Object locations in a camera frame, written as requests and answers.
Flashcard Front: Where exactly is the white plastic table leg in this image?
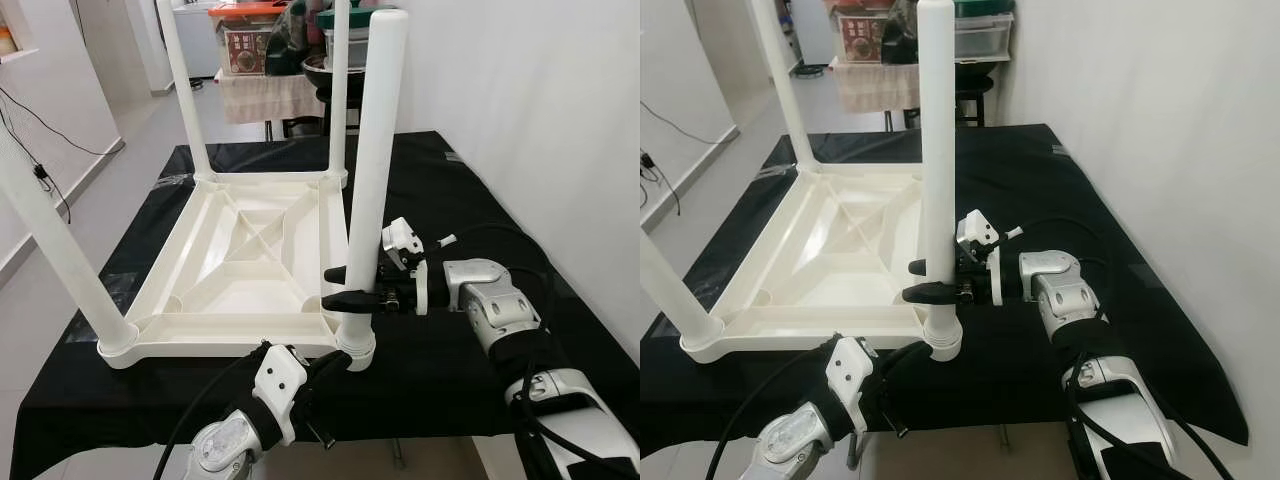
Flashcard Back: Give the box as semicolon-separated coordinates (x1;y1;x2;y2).
750;0;817;169
155;0;214;179
640;230;724;348
335;9;410;353
915;0;964;348
0;130;139;353
325;0;352;182

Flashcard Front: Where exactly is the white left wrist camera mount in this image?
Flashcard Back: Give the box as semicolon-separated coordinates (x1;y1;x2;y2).
252;345;309;448
825;335;879;437

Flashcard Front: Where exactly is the red printed box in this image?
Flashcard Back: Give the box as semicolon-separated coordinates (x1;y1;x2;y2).
208;3;288;77
843;0;892;64

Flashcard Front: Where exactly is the looped black wall cable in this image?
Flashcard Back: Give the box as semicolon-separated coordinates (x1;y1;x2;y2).
0;100;73;227
640;150;683;218

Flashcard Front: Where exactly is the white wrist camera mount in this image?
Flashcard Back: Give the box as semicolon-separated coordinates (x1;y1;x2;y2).
252;345;309;448
380;216;432;317
825;335;879;437
954;208;1005;307

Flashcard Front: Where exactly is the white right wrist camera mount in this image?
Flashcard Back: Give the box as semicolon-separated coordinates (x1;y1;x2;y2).
954;208;1005;307
380;216;432;317

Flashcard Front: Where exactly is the black tablecloth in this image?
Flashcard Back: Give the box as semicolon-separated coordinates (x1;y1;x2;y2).
640;123;1249;456
10;130;641;479

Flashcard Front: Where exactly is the beige patterned tablecloth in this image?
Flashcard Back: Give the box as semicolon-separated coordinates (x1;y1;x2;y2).
217;72;327;124
833;60;922;114

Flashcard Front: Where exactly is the white tall appliance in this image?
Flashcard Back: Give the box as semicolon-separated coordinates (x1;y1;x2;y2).
794;0;837;67
170;0;222;79

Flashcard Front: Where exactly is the thin black wall cable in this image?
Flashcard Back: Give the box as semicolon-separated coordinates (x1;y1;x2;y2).
0;85;118;158
640;98;738;147

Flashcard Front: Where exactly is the white plastic children table top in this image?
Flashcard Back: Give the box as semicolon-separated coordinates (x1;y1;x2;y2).
97;170;379;371
680;162;964;364

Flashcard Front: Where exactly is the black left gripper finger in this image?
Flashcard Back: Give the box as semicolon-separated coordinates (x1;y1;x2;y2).
298;350;354;401
870;340;937;397

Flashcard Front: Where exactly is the clear container with green lid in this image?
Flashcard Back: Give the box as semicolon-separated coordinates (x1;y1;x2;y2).
955;0;1015;60
316;5;373;69

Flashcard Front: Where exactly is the black bag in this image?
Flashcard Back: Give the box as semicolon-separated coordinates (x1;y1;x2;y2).
265;0;327;77
885;0;922;67

